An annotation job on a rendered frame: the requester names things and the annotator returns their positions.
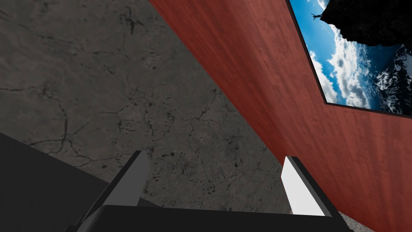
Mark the framed sky and mountain picture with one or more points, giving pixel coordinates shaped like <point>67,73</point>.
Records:
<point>349,64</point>

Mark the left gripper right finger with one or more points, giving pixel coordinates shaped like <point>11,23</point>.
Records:
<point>299,193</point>

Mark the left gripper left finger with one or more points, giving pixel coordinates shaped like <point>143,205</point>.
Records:
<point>127,185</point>

